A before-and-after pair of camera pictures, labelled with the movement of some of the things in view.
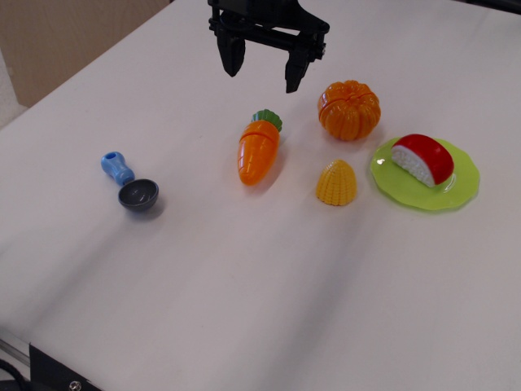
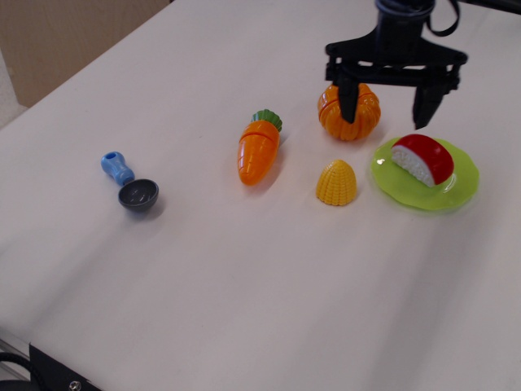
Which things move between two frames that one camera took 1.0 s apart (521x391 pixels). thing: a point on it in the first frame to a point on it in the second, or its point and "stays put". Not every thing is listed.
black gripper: [286, 23] to [395, 53]
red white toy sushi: [424, 158] stays put
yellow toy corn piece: [338, 184] stays put
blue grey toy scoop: [136, 194] stays put
